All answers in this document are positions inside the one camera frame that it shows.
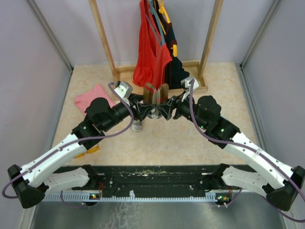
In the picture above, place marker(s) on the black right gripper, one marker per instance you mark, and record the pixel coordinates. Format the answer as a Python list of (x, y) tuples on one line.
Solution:
[(176, 102)]

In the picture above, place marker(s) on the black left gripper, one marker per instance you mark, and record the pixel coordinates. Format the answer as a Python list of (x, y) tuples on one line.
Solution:
[(142, 110)]

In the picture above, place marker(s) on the map print glasses case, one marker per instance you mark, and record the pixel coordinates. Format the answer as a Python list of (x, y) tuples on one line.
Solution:
[(136, 125)]

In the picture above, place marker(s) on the brown plaid glasses case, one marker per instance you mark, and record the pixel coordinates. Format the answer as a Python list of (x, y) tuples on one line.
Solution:
[(153, 96)]

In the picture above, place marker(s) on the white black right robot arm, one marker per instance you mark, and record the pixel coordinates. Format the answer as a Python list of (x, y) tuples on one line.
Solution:
[(272, 179)]

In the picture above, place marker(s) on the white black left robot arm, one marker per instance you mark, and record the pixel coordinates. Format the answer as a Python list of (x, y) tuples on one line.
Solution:
[(33, 181)]

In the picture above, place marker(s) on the yellow sunglasses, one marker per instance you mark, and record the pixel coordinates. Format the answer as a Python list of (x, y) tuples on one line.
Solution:
[(90, 151)]

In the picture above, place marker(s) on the dark navy garment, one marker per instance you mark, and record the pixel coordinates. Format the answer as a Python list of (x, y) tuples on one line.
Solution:
[(174, 73)]

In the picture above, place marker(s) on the wooden clothes rack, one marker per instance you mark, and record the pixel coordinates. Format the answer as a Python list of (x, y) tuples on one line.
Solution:
[(126, 73)]

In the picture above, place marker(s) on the red tank top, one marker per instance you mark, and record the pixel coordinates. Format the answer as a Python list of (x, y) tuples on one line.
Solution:
[(152, 58)]

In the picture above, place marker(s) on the pink folded t-shirt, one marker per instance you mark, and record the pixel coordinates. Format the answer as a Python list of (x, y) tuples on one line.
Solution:
[(84, 100)]

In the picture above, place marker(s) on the yellow clothes hanger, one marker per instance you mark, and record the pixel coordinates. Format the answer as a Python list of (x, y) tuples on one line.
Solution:
[(167, 27)]

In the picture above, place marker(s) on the grey clothes hanger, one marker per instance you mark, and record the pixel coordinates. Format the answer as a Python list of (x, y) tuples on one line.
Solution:
[(153, 21)]

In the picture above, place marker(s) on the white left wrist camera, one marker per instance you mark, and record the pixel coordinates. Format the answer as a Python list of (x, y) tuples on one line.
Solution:
[(123, 89)]

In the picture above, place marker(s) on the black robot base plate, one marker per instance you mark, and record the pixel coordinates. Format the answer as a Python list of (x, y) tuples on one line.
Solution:
[(157, 181)]

